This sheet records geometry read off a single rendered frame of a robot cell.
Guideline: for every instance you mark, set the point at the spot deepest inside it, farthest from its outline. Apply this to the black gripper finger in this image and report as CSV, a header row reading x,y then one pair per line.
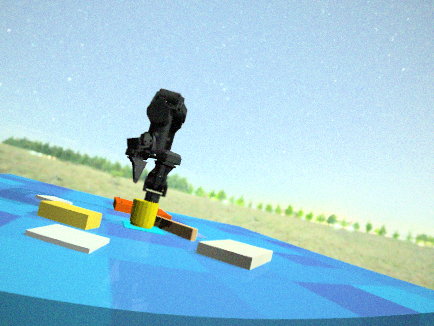
x,y
138,167
162,170

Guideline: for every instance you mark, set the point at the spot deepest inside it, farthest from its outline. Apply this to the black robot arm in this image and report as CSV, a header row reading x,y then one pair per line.
x,y
166,112

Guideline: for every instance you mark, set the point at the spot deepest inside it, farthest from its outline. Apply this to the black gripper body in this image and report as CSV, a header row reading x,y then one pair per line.
x,y
164,155

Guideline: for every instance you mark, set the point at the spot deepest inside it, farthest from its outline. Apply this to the tan flat bar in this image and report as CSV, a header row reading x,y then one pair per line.
x,y
175,228

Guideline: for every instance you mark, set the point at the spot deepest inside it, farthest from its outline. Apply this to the yellow cup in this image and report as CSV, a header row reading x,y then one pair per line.
x,y
143,213

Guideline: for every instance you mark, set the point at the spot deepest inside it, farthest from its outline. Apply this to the yellow rectangular block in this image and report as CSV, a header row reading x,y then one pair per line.
x,y
78,217

